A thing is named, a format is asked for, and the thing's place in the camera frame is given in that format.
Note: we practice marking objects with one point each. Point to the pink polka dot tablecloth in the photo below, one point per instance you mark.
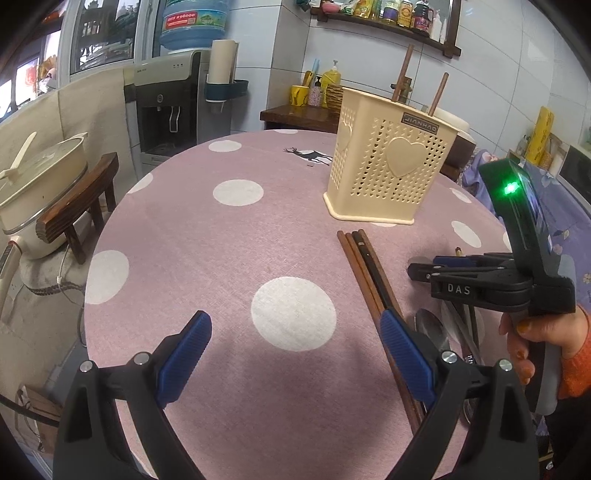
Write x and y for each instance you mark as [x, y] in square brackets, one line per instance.
[294, 383]

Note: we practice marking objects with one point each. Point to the yellow mug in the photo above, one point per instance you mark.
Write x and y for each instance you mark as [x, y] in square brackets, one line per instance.
[299, 95]

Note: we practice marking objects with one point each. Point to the white and brown rice cooker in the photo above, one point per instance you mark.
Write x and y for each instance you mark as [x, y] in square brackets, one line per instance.
[452, 119]

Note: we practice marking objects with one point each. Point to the black chopstick gold band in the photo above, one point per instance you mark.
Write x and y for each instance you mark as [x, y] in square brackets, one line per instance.
[373, 270]

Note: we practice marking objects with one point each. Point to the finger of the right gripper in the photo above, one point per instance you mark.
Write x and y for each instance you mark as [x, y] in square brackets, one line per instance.
[485, 273]
[494, 259]

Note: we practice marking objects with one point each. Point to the yellow soap bottle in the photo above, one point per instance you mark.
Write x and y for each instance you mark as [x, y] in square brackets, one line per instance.
[330, 77]

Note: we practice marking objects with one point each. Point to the cream perforated utensil holder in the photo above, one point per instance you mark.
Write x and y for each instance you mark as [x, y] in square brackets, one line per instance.
[386, 158]

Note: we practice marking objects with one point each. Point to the blue water bottle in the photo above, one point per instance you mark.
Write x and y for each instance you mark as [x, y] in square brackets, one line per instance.
[193, 24]

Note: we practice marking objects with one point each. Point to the wooden wall shelf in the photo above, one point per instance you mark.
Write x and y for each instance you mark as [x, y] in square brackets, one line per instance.
[448, 47]

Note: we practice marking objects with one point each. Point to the right hand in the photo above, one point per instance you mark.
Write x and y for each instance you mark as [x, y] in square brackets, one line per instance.
[569, 332]

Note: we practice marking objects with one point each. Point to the water dispenser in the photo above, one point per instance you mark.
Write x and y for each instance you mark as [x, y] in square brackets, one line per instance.
[168, 112]

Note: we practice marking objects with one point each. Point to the large steel spoon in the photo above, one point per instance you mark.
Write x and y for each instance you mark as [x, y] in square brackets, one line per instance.
[429, 324]

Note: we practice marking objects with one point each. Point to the brown wooden chopstick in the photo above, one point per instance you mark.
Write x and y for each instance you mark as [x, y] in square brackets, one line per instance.
[412, 411]
[379, 306]
[398, 86]
[393, 301]
[439, 93]

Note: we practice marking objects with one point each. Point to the paper towel roll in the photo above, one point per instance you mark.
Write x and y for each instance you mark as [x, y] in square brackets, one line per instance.
[222, 63]

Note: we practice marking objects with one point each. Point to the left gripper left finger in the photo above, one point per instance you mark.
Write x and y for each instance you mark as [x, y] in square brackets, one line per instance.
[91, 443]

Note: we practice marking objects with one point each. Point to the window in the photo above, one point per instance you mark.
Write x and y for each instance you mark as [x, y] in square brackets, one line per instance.
[75, 39]

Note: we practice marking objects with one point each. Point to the cream electric cooking pot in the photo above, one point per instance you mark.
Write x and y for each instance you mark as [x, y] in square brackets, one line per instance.
[32, 185]

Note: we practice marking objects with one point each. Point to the yellow bag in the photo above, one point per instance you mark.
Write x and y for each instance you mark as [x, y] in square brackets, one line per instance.
[537, 144]

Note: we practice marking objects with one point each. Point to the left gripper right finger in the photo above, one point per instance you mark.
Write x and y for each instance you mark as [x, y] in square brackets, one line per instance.
[500, 443]

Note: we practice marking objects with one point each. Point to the wooden chair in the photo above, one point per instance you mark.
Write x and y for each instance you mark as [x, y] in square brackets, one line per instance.
[59, 219]

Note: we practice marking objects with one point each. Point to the small steel spoon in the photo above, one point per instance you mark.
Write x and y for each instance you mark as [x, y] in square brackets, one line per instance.
[458, 329]

